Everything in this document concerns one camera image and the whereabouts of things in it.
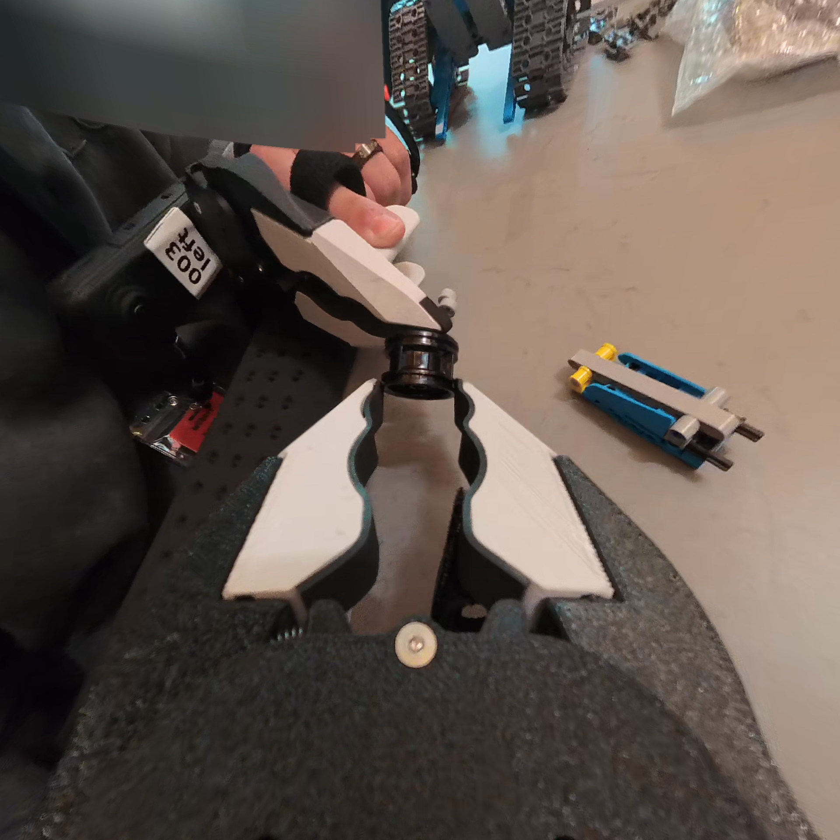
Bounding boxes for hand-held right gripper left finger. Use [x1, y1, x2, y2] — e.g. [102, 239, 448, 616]
[222, 379, 385, 601]

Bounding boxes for toy tracked robot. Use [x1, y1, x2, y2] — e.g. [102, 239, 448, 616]
[384, 0, 595, 142]

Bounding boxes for person's grey sweatshirt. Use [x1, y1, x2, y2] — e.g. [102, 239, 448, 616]
[0, 105, 253, 657]

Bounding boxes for grey desk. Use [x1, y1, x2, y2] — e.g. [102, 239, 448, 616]
[341, 33, 840, 840]

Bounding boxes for blue grey brick assembly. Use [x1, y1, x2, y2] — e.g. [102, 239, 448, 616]
[567, 343, 765, 472]

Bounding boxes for black toy wheel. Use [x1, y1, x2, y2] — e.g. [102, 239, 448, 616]
[381, 331, 458, 400]

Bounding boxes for red label tag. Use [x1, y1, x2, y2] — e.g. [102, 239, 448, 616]
[131, 387, 225, 467]

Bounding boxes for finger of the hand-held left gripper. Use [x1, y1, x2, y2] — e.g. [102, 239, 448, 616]
[294, 292, 389, 349]
[252, 210, 455, 333]

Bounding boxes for black perforated mat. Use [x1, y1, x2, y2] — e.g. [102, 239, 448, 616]
[125, 315, 368, 592]

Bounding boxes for black track pieces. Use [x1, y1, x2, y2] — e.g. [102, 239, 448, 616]
[587, 0, 677, 63]

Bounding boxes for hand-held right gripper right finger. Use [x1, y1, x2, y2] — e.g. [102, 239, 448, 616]
[453, 381, 616, 599]

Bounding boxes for large clear plastic bag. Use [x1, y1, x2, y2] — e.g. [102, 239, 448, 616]
[669, 0, 840, 119]

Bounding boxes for person's left hand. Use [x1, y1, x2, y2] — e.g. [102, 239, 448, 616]
[249, 121, 421, 248]

